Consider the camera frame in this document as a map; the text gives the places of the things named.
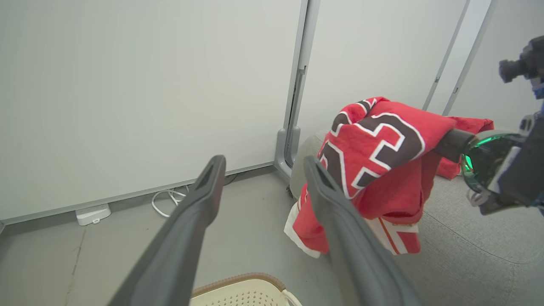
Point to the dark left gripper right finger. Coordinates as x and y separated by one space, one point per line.
361 272

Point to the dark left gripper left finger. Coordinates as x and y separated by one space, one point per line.
170 255

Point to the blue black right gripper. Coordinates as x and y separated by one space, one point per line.
510 170

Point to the red jersey with number print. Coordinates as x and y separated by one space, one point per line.
382 187

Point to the cream perforated laundry basket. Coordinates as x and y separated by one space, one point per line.
246 293

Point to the white power adapter box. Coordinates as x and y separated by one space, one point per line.
92 213

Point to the narrow white partition panel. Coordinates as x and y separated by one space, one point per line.
374 51

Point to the wide white partition panel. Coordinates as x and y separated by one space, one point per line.
140 93

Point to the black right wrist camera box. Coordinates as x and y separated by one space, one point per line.
525 61

